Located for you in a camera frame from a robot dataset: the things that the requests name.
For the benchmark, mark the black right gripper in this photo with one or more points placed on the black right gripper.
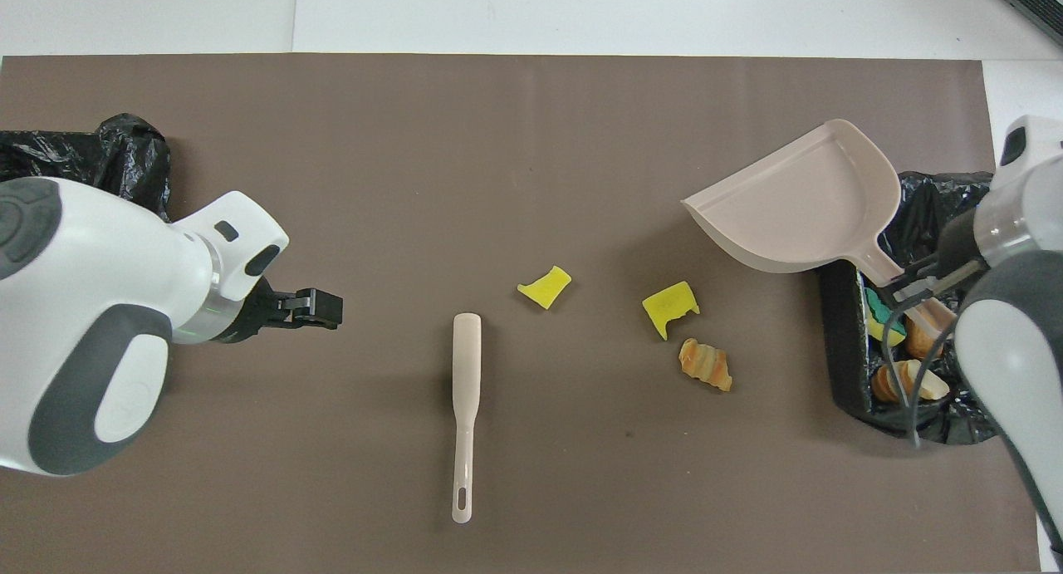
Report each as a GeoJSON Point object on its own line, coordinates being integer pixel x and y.
{"type": "Point", "coordinates": [959, 246]}

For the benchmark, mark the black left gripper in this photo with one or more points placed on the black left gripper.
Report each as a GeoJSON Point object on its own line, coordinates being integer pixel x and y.
{"type": "Point", "coordinates": [257, 321]}

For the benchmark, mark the brown bread roll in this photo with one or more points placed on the brown bread roll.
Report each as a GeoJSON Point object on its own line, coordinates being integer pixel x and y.
{"type": "Point", "coordinates": [920, 340]}

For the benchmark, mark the yellow green-backed sponge piece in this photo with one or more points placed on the yellow green-backed sponge piece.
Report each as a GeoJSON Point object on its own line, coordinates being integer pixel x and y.
{"type": "Point", "coordinates": [876, 329]}

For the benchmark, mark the croissant with pale underside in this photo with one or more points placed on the croissant with pale underside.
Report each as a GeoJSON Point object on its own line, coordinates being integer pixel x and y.
{"type": "Point", "coordinates": [930, 385]}

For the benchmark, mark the beige plastic dustpan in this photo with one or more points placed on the beige plastic dustpan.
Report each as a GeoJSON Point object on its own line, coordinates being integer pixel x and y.
{"type": "Point", "coordinates": [797, 200]}

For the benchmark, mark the beige brush with black bristles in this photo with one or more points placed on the beige brush with black bristles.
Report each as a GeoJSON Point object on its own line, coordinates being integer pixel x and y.
{"type": "Point", "coordinates": [466, 350]}

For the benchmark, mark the golden flaky croissant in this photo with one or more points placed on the golden flaky croissant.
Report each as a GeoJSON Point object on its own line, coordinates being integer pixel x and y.
{"type": "Point", "coordinates": [706, 365]}

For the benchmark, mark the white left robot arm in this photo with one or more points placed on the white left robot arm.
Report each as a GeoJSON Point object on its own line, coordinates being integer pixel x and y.
{"type": "Point", "coordinates": [91, 267]}

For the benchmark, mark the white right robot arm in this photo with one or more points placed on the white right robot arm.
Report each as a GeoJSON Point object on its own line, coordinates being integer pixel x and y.
{"type": "Point", "coordinates": [1013, 350]}

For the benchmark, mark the bin lined with black bag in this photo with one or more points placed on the bin lined with black bag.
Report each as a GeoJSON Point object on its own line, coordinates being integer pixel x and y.
{"type": "Point", "coordinates": [124, 154]}
{"type": "Point", "coordinates": [847, 358]}

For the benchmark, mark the brown table mat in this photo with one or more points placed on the brown table mat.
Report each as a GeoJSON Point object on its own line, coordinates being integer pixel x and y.
{"type": "Point", "coordinates": [498, 142]}

